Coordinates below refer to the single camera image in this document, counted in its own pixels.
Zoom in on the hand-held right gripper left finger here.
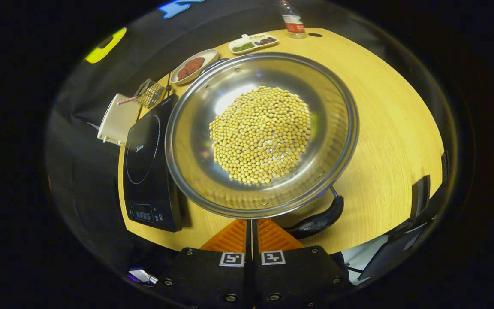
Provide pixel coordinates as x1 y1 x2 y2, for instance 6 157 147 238
161 219 253 309

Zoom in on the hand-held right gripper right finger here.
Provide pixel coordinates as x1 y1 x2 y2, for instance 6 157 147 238
251 218 352 309

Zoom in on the steel pot with black handles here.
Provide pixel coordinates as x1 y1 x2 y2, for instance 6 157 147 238
165 52 360 240

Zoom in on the black induction cooktop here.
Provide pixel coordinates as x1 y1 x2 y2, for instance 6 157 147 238
123 94 183 233

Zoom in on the pile of yellow soybeans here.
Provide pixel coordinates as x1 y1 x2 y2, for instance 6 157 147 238
209 86 312 186

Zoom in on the white toaster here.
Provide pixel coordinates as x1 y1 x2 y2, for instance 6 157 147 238
97 93 141 147

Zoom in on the brown meat patty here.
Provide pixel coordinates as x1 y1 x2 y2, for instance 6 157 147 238
185 57 206 76
177 64 196 81

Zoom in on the white oval plate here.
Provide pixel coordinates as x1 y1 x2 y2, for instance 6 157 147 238
170 48 219 85

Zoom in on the white divided dish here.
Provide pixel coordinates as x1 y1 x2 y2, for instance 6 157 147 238
229 33 279 55

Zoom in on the clear plastic water bottle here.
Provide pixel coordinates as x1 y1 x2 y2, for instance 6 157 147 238
278 0 307 39

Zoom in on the wire mesh basket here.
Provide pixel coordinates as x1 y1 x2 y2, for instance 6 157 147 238
134 79 166 109

